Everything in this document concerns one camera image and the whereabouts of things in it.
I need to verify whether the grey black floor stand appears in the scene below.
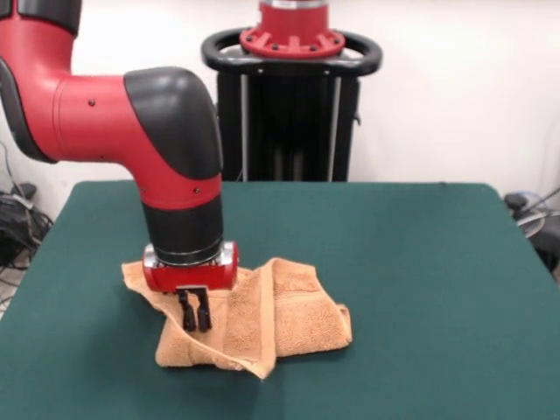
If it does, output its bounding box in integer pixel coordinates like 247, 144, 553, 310
502, 192, 560, 281

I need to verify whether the orange terry towel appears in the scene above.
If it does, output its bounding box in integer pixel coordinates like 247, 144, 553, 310
121, 257, 354, 381

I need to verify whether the blue cable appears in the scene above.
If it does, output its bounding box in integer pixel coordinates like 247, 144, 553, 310
514, 186, 560, 212

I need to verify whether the black equipment with cables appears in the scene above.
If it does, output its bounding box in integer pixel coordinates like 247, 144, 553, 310
0, 139, 56, 272

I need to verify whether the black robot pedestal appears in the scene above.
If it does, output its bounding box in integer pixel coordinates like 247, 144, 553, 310
200, 26, 384, 183

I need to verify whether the dark green table cloth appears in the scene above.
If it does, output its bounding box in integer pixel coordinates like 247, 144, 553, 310
0, 181, 560, 420

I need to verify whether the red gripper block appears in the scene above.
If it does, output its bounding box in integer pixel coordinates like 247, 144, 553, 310
142, 241, 242, 333

